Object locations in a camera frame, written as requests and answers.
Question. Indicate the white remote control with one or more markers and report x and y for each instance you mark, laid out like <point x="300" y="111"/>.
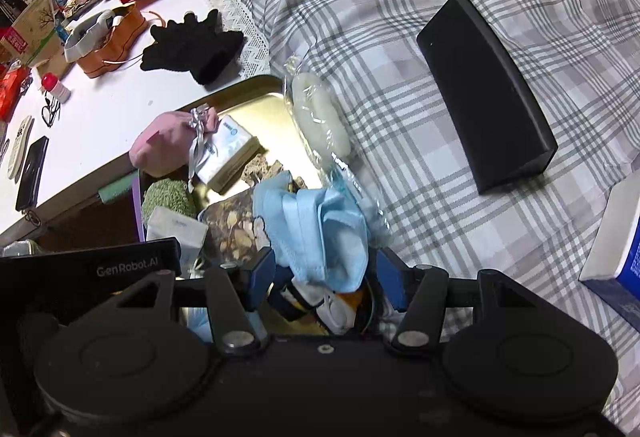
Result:
<point x="20" y="144"/>

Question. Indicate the blue cardboard box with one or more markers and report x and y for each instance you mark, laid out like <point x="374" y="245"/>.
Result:
<point x="620" y="242"/>

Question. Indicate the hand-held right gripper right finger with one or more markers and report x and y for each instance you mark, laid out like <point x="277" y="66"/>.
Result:
<point x="392" y="282"/>

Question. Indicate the black eyeglasses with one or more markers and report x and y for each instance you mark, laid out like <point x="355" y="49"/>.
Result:
<point x="50" y="112"/>

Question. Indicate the black phone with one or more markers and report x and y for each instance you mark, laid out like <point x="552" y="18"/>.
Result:
<point x="32" y="172"/>

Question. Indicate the green scrubber ball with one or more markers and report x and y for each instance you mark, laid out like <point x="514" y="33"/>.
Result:
<point x="167" y="199"/>

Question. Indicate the red packet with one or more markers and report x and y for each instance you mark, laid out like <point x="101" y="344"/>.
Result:
<point x="10" y="92"/>

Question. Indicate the brown printed pouch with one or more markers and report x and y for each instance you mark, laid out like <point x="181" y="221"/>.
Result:
<point x="230" y="227"/>

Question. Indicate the gold metal tray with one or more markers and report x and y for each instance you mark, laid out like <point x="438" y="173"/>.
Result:
<point x="265" y="117"/>

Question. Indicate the white lace cloth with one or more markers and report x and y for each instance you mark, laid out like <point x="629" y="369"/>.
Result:
<point x="250" y="52"/>

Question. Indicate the blue white tissue packet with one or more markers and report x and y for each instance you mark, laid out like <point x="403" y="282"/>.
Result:
<point x="227" y="152"/>

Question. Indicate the green foam block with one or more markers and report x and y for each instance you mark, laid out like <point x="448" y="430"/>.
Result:
<point x="117" y="189"/>

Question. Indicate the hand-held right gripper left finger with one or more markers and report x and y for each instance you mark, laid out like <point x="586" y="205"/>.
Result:
<point x="260" y="282"/>

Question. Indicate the purple mat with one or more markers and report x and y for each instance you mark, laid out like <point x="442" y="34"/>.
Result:
<point x="137" y="212"/>

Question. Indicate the white puff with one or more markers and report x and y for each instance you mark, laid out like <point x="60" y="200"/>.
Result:
<point x="320" y="117"/>

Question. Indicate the orange leather pouch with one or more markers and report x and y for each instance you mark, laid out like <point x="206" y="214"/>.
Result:
<point x="120" y="42"/>

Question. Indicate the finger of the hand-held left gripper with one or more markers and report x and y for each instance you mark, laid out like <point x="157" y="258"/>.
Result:
<point x="285" y="302"/>

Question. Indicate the brown cardboard box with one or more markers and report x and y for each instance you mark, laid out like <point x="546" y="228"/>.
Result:
<point x="35" y="27"/>

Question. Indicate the orange white plush toy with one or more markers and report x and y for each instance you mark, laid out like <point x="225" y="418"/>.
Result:
<point x="340" y="312"/>

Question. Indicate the black knit glove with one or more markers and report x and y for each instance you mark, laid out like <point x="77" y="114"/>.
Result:
<point x="200" y="67"/>
<point x="200" y="34"/>

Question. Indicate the red-capped white bottle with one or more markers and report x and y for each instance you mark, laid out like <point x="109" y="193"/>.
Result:
<point x="57" y="89"/>

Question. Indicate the black wedge-shaped case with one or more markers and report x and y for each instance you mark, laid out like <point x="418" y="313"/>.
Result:
<point x="490" y="102"/>

